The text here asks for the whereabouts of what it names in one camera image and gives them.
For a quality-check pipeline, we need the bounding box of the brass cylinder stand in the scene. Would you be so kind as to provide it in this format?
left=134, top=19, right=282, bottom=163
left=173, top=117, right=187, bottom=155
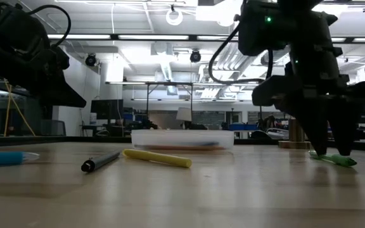
left=278, top=118, right=312, bottom=150

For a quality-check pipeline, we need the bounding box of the green pen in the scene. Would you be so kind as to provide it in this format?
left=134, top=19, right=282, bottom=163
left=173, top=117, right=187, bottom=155
left=308, top=150, right=358, bottom=168

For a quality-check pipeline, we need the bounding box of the grey mesh chair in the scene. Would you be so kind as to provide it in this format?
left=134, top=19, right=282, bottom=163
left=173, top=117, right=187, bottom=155
left=39, top=119, right=67, bottom=137

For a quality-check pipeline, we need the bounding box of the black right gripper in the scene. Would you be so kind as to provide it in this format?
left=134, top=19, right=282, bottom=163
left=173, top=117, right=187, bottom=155
left=252, top=74, right=365, bottom=156

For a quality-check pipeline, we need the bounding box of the black frame handle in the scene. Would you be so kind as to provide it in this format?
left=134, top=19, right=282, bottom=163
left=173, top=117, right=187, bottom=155
left=252, top=129, right=269, bottom=142

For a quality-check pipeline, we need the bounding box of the dark grey capped pen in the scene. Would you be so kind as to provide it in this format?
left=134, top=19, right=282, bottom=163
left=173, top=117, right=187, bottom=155
left=80, top=150, right=122, bottom=174

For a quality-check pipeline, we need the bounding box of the black ceiling camera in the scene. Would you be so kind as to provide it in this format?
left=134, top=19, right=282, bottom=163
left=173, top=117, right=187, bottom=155
left=189, top=49, right=202, bottom=63
left=84, top=53, right=98, bottom=68

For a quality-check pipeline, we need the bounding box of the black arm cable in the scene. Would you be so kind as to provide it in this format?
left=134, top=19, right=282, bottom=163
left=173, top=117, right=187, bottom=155
left=207, top=24, right=274, bottom=86
left=27, top=4, right=73, bottom=49

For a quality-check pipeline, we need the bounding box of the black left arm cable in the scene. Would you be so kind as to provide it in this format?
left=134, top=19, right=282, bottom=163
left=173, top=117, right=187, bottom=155
left=27, top=4, right=73, bottom=49

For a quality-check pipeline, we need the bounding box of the thick yellow highlighter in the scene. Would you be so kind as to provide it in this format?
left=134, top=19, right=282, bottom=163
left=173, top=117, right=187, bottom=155
left=122, top=148, right=193, bottom=169

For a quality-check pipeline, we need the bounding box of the white ceiling ring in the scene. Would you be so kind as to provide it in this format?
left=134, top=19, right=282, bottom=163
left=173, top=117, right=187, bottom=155
left=165, top=8, right=184, bottom=27

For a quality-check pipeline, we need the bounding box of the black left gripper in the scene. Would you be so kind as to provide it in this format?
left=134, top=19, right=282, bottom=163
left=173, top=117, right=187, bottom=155
left=0, top=6, right=87, bottom=108

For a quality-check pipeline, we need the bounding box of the clear plastic supply box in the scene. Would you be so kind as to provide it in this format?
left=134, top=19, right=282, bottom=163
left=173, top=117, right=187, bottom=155
left=131, top=129, right=235, bottom=151

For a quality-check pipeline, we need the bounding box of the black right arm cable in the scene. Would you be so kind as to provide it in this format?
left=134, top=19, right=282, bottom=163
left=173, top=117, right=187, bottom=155
left=207, top=24, right=274, bottom=86

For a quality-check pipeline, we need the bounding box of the overhead frame light bar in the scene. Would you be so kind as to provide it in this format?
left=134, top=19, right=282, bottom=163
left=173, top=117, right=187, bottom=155
left=48, top=33, right=365, bottom=44

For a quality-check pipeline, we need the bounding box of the black workstation frame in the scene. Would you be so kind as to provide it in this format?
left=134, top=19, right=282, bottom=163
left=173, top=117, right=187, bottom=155
left=145, top=81, right=195, bottom=129

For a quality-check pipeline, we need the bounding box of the white lamp shade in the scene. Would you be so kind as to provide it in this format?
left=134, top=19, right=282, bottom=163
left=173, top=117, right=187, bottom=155
left=176, top=106, right=193, bottom=122

